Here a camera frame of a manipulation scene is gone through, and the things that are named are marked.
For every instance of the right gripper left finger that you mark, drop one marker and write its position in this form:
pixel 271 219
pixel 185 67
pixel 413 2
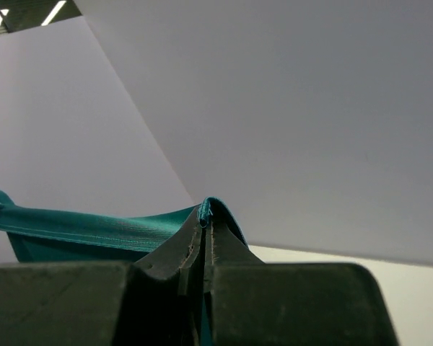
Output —
pixel 154 301

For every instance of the teal cloth napkin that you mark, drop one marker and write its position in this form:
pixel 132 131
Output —
pixel 40 235

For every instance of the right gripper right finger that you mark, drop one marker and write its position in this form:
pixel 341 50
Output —
pixel 250 302

